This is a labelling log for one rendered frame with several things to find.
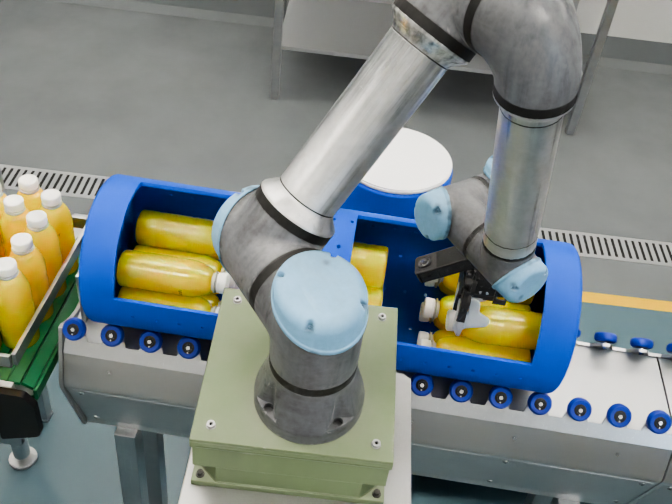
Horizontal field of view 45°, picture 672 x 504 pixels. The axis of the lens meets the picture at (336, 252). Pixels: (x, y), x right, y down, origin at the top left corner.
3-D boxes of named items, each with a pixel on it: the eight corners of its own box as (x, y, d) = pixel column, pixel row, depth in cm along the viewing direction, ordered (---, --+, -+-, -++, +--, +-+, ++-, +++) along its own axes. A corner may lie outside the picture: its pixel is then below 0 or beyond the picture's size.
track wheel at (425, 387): (435, 375, 155) (435, 373, 157) (412, 371, 155) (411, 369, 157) (432, 399, 155) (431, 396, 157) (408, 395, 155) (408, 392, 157)
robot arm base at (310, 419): (353, 455, 108) (362, 413, 101) (241, 431, 109) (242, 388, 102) (370, 364, 118) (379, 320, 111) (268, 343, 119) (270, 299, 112)
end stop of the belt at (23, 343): (17, 365, 152) (15, 354, 150) (13, 364, 152) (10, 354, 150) (92, 230, 182) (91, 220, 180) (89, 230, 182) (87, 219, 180)
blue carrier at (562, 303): (542, 422, 156) (588, 336, 134) (91, 350, 159) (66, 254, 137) (538, 304, 175) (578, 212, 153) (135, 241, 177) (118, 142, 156)
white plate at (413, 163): (463, 143, 207) (463, 147, 208) (360, 115, 213) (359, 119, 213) (436, 203, 187) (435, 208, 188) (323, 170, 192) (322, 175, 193)
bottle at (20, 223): (43, 284, 175) (30, 216, 163) (8, 285, 174) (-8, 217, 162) (47, 262, 180) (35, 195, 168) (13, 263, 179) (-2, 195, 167)
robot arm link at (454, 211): (459, 230, 117) (517, 209, 122) (415, 182, 123) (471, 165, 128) (447, 268, 122) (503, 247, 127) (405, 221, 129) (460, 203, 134)
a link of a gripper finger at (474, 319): (483, 348, 147) (494, 306, 142) (450, 343, 147) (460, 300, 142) (482, 338, 149) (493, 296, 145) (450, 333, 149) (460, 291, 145)
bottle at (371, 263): (387, 258, 155) (290, 243, 156) (389, 245, 149) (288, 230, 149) (382, 293, 153) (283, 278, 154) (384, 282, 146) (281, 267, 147)
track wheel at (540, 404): (554, 394, 154) (552, 392, 156) (531, 390, 154) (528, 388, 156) (550, 417, 154) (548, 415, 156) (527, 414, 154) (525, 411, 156)
